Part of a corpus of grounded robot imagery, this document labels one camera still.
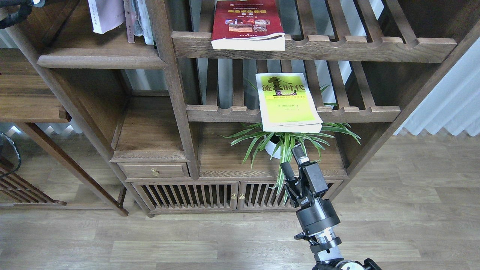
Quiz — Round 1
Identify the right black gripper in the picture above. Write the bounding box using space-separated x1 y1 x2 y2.
280 146 341 235

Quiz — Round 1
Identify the yellow green book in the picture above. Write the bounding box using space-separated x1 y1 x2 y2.
256 72 322 133

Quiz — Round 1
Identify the white lavender book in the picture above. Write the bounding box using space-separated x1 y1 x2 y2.
88 0 125 34

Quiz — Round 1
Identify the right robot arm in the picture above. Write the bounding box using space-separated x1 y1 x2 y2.
281 145 380 270

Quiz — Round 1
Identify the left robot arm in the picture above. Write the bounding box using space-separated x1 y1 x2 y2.
0 0 46 29

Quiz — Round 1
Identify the green spider plant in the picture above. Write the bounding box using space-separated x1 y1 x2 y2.
222 80 361 205

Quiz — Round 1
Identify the dark wooden bookshelf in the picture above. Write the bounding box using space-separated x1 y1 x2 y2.
6 0 479 216

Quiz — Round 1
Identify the red cover book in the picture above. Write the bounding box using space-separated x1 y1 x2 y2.
211 0 286 51

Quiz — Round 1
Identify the white curtain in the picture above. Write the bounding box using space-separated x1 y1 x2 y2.
394 39 480 137

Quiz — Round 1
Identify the plastic wrapped book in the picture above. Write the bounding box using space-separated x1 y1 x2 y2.
130 0 143 36

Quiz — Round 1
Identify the white upright book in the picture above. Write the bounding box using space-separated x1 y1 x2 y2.
137 0 155 45

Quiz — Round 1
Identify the brown upright book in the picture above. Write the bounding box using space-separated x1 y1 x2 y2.
123 0 135 44

